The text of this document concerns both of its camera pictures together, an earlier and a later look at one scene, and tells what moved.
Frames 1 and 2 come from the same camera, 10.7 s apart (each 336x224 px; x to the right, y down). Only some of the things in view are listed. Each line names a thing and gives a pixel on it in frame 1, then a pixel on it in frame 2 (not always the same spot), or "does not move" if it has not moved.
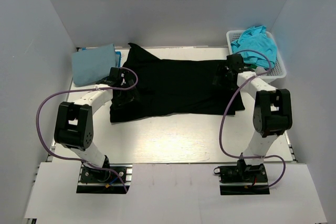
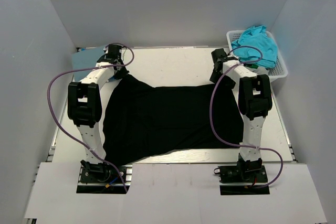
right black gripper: (221, 72) → (215, 77)
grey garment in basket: (259, 70) does not move
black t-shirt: (175, 87) → (140, 119)
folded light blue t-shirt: (92, 65) does not move
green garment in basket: (250, 65) does not move
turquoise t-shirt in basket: (256, 47) does not move
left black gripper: (132, 95) → (124, 72)
